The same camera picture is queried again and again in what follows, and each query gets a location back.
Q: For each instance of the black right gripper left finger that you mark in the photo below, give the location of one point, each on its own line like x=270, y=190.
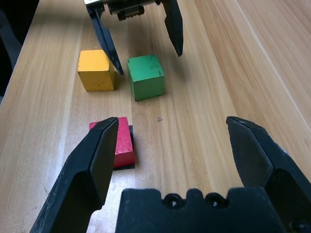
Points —
x=82, y=179

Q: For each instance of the red wooden block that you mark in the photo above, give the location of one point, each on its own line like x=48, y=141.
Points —
x=124, y=143

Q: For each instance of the green wooden block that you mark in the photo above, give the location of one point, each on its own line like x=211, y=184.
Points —
x=145, y=77

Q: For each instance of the yellow wooden block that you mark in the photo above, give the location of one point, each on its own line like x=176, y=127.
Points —
x=93, y=70

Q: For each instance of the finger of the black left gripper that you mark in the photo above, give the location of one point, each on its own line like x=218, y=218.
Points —
x=104, y=38
x=175, y=29

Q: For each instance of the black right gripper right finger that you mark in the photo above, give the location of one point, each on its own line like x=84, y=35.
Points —
x=267, y=165

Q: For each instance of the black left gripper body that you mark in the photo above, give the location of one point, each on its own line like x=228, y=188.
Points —
x=126, y=7

